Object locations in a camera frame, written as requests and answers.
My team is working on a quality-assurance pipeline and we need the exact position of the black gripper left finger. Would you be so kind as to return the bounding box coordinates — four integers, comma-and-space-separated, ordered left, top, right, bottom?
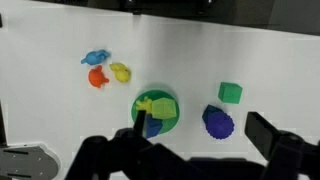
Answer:
132, 110, 147, 136

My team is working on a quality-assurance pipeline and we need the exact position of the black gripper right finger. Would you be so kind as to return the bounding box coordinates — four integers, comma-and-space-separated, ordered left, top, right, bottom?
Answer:
244, 111, 285, 162

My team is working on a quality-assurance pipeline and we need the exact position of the green bowl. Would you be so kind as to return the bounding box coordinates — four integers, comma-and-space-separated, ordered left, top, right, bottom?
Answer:
131, 89, 181, 136

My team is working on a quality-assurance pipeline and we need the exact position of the blue cylinder block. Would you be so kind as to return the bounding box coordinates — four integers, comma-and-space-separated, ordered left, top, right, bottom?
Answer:
205, 111, 235, 140

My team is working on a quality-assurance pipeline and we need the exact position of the dark blue block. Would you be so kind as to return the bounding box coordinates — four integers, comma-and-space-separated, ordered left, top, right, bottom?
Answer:
201, 104, 224, 124

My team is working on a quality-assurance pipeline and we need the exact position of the yellow star-shaped toy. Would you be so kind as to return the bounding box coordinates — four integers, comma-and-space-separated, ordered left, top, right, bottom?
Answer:
135, 96, 154, 112

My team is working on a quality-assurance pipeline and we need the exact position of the lime green cube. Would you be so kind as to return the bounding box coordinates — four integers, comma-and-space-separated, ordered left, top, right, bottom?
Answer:
151, 97, 178, 120

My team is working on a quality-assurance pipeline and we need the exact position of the yellow animal toy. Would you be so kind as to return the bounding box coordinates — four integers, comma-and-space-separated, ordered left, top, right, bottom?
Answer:
109, 62, 132, 84

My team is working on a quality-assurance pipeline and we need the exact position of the blue animal toy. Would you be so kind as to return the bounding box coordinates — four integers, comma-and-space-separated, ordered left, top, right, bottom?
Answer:
80, 49, 112, 66

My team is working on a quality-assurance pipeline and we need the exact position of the grey metal mounting plate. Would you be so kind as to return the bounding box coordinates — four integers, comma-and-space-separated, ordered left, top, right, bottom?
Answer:
0, 143, 62, 180

